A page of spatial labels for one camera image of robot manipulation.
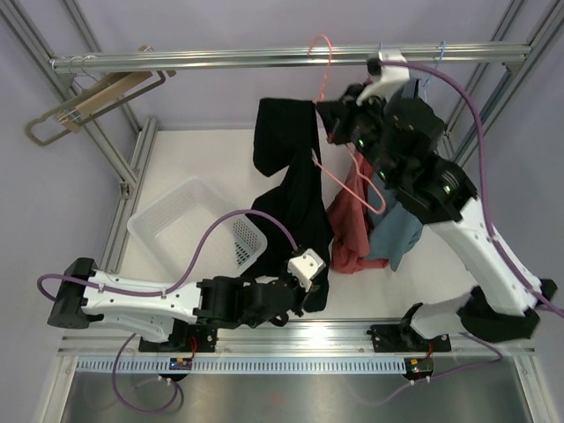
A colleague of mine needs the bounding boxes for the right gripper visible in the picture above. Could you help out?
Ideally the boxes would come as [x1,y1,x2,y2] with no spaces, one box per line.
[318,84,402,187]

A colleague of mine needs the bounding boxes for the black t shirt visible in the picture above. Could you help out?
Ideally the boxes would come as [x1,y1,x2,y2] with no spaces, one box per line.
[242,98,334,312]

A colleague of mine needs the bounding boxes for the pink wire hanger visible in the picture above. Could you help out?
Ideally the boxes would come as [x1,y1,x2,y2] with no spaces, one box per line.
[307,33,387,216]

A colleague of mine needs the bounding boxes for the red t shirt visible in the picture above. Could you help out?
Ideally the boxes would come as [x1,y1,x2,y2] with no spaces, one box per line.
[327,152,387,274]

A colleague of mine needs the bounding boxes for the blue t shirt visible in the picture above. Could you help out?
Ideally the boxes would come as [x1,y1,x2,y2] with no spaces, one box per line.
[363,156,423,271]

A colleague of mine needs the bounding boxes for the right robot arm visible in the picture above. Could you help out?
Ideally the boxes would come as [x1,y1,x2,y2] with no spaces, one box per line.
[315,80,557,351]

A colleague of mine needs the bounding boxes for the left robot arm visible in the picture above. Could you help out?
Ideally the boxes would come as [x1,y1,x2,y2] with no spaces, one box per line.
[47,251,325,352]

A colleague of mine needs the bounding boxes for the wooden hanger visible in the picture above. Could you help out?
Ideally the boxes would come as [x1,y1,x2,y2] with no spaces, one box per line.
[54,70,176,136]

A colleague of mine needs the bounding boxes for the olive flat hanger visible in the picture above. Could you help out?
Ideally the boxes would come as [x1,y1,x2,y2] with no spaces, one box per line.
[23,72,167,146]

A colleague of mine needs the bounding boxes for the white laundry basket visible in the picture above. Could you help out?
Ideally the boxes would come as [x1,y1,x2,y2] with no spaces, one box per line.
[127,177,267,282]

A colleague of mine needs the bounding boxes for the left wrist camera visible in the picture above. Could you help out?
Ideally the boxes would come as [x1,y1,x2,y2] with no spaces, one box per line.
[287,249,326,290]

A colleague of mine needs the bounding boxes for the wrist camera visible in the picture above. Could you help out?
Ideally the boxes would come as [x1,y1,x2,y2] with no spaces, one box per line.
[287,249,326,290]
[356,48,410,106]

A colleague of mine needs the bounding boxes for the front aluminium rail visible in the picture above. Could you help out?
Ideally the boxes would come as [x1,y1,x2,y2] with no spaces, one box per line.
[56,320,537,356]

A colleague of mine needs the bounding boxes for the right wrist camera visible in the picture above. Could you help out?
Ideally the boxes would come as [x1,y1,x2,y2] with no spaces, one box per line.
[356,48,410,106]

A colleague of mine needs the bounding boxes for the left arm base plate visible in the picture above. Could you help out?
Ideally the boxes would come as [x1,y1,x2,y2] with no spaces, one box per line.
[137,325,218,354]

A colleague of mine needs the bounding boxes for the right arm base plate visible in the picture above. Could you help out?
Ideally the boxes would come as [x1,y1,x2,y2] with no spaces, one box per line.
[367,323,452,353]

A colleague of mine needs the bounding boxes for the aluminium hanging rail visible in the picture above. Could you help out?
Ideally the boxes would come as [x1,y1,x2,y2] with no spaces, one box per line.
[49,41,532,75]

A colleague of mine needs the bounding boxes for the white slotted cable duct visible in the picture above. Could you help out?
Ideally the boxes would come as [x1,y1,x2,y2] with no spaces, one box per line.
[76,356,407,375]

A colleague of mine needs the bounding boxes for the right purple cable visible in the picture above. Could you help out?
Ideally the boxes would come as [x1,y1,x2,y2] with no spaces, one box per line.
[352,60,564,406]

